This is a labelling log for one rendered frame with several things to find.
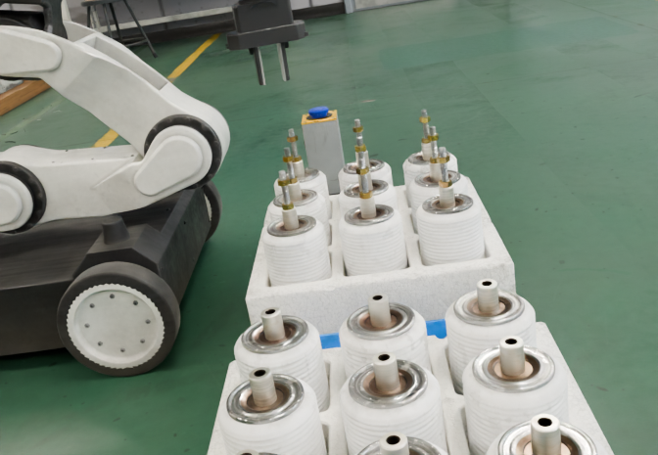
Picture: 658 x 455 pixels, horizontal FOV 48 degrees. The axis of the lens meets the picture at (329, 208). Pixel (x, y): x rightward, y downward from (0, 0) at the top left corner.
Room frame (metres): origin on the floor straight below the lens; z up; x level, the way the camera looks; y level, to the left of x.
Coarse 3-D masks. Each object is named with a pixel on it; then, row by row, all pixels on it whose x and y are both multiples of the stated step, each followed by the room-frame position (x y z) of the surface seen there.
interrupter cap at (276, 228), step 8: (304, 216) 1.06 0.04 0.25; (272, 224) 1.04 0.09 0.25; (280, 224) 1.04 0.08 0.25; (304, 224) 1.03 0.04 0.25; (312, 224) 1.01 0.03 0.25; (272, 232) 1.01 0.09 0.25; (280, 232) 1.01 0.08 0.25; (288, 232) 1.00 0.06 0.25; (296, 232) 0.99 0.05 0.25; (304, 232) 1.00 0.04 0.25
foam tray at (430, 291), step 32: (256, 256) 1.10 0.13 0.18; (416, 256) 1.00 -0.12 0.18; (256, 288) 0.99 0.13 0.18; (288, 288) 0.97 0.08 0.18; (320, 288) 0.95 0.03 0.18; (352, 288) 0.95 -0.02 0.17; (384, 288) 0.95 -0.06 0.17; (416, 288) 0.94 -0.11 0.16; (448, 288) 0.94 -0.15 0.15; (512, 288) 0.93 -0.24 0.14; (256, 320) 0.96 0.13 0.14; (320, 320) 0.95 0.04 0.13
